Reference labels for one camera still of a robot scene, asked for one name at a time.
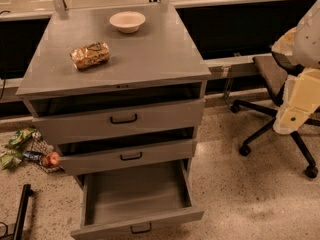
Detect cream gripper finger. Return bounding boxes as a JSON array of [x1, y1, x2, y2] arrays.
[[271, 27, 296, 56], [273, 68, 320, 135]]

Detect orange soda can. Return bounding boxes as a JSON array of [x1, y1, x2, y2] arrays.
[[70, 42, 110, 70]]

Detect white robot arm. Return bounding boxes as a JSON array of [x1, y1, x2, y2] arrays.
[[272, 0, 320, 135]]

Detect grey drawer cabinet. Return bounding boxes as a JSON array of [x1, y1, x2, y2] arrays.
[[15, 3, 212, 185]]

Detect grey bottom drawer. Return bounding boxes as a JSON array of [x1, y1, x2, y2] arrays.
[[71, 160, 204, 240]]

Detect grey drawer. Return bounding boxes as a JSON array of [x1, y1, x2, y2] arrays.
[[71, 160, 204, 240], [59, 139, 197, 175], [34, 99, 204, 145]]

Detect grey middle drawer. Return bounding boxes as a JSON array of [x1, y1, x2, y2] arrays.
[[59, 139, 197, 175]]

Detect grey top drawer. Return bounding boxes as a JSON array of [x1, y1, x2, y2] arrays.
[[34, 99, 204, 145]]

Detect black office chair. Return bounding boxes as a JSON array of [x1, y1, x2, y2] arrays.
[[231, 52, 318, 178]]

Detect white bowl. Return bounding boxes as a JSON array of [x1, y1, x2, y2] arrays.
[[109, 11, 146, 34]]

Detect red apple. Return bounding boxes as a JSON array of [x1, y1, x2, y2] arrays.
[[43, 152, 60, 168]]

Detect blue snack packet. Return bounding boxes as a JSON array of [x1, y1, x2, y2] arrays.
[[23, 151, 42, 161]]

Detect green chip bag upper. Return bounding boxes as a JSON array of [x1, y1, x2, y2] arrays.
[[6, 128, 36, 149]]

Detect green chip bag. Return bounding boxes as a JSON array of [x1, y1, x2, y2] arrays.
[[6, 128, 36, 149], [0, 150, 22, 170]]

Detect green chip bag lower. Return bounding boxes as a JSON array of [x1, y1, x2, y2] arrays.
[[0, 150, 22, 170]]

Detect black stand frame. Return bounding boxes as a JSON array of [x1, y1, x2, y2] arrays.
[[0, 184, 34, 240]]

